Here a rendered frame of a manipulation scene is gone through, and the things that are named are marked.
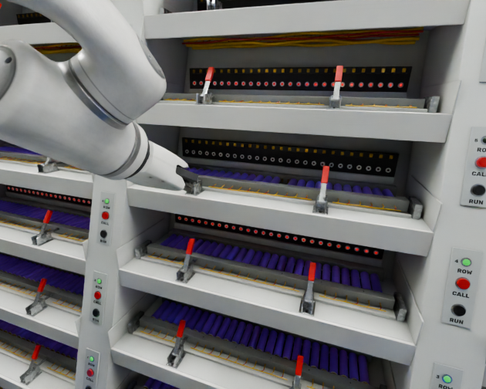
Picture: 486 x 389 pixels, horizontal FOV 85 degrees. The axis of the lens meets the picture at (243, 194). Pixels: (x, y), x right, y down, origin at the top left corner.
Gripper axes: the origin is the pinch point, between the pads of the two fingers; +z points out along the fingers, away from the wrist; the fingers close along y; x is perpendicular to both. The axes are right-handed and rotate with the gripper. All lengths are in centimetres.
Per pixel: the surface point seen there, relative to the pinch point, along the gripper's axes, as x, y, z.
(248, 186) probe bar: 3.1, 10.9, 10.9
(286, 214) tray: -2.5, 20.7, 5.7
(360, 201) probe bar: 3.1, 33.9, 11.4
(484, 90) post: 20, 48, 0
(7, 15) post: 52, -86, 9
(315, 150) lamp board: 15.3, 23.7, 17.8
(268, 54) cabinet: 40.4, 8.1, 16.0
